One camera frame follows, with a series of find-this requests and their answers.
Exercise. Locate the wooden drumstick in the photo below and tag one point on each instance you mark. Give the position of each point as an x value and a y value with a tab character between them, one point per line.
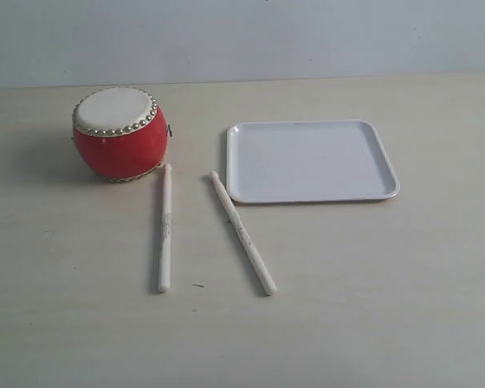
245	239
164	272

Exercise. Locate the small red drum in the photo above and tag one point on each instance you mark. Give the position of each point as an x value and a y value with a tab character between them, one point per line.
120	132

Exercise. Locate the white square plastic tray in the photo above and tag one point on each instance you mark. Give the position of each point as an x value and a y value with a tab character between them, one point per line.
279	162

